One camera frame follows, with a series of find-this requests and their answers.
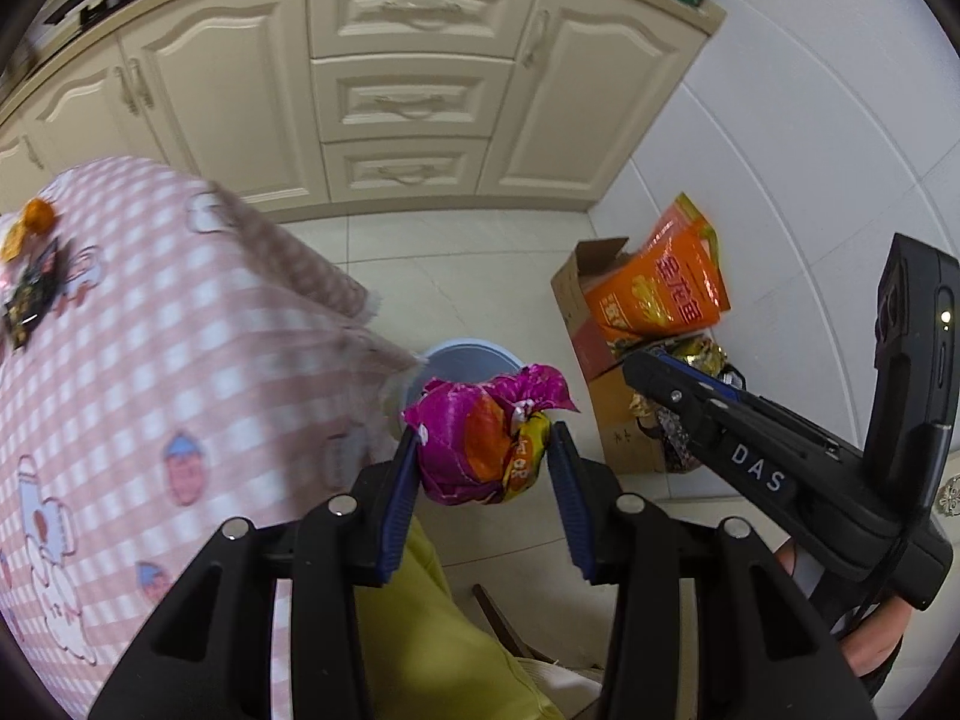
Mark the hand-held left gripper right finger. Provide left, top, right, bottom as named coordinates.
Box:
left=550, top=420, right=878, bottom=720

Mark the person's right forearm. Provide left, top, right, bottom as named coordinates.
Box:
left=776, top=544, right=912, bottom=698

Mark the yellow snack wrapper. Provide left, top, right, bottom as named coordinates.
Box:
left=501, top=412, right=554, bottom=503

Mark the person's yellow trouser leg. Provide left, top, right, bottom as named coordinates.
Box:
left=352, top=517, right=563, bottom=720

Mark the cream kitchen cabinet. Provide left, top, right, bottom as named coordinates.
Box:
left=0, top=0, right=728, bottom=222

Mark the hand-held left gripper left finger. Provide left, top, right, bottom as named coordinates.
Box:
left=88, top=427, right=421, bottom=720

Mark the orange crumpled wrapper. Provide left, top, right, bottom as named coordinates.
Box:
left=16, top=197, right=59, bottom=242

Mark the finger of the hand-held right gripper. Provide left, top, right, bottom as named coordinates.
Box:
left=622, top=349, right=842, bottom=500

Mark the purple snack wrapper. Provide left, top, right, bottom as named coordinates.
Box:
left=405, top=364, right=582, bottom=507

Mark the red printed cardboard box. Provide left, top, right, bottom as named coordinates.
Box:
left=551, top=238, right=638, bottom=383

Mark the blue plastic bucket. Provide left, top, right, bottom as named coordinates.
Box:
left=396, top=337, right=526, bottom=460

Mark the cream cabinet drawer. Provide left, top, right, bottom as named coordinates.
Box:
left=311, top=56, right=518, bottom=143
left=307, top=0, right=541, bottom=61
left=322, top=139, right=492, bottom=203

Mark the dark snack wrapper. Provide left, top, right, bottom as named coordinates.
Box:
left=2, top=238, right=62, bottom=352

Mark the orange rice bag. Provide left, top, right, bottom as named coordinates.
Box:
left=581, top=193, right=732, bottom=338

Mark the plain brown cardboard box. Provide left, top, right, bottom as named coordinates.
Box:
left=589, top=367, right=672, bottom=475

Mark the gold foil packet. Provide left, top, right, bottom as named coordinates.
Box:
left=615, top=334, right=728, bottom=391

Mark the pink checked tablecloth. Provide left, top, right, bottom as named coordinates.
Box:
left=0, top=157, right=421, bottom=691

